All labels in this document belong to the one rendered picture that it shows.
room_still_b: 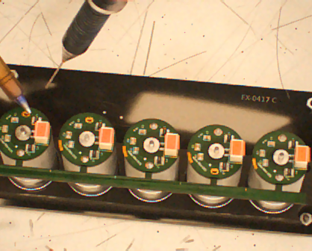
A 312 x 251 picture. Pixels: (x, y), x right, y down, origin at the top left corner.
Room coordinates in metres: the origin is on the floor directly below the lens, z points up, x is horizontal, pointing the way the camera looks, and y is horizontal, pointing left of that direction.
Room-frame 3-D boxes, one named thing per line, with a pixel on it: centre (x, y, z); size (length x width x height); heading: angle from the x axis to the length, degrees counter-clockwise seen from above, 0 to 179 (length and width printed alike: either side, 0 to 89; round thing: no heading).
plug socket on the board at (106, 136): (0.19, 0.02, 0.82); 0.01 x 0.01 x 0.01; 84
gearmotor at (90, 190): (0.19, 0.03, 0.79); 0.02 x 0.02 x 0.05
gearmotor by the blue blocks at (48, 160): (0.20, 0.06, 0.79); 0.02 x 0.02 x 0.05
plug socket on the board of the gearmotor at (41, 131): (0.20, 0.05, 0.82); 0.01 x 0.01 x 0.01; 84
